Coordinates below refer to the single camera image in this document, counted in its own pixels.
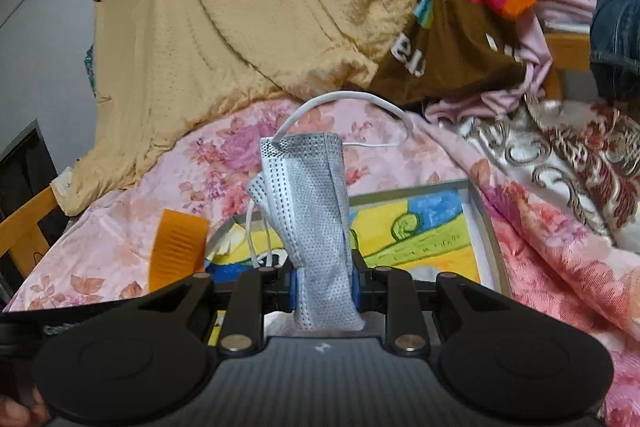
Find grey face mask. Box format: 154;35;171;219
244;92;414;334

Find grey box with painted picture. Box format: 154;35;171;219
205;179;514;304

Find dark window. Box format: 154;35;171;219
0;119;59;221

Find pink floral bed sheet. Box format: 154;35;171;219
2;99;640;427

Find orange ribbed roll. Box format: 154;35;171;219
148;208;210;294

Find ornate brown white sheet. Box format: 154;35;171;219
460;97;640;254

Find person's left hand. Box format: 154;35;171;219
0;396;50;427

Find blue jeans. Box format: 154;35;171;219
590;0;640;104

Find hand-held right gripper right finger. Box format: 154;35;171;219
351;266;517;356

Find teal patterned wall poster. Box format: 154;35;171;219
83;44;97;98

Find white star print cloth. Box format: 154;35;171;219
52;168;77;208

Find brown multicoloured garment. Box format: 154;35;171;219
370;0;581;106

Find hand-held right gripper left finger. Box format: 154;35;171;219
132;266;302;356

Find yellow quilt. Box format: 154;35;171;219
60;0;417;216

